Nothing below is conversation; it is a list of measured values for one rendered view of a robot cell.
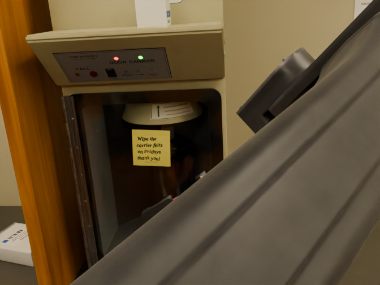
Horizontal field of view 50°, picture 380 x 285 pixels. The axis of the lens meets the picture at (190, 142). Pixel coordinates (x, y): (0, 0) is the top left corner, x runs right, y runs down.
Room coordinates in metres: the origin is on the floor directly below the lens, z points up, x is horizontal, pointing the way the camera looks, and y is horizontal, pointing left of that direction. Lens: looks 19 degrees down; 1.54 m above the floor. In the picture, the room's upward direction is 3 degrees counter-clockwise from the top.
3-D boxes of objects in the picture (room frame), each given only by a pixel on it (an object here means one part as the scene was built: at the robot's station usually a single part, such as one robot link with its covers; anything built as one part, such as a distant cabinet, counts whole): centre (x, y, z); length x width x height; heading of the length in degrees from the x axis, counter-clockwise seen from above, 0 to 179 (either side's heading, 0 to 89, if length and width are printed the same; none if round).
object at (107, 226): (0.77, 0.09, 1.19); 0.30 x 0.01 x 0.40; 84
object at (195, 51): (0.72, 0.09, 1.46); 0.32 x 0.12 x 0.10; 84
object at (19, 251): (0.96, 0.46, 0.96); 0.16 x 0.12 x 0.04; 69
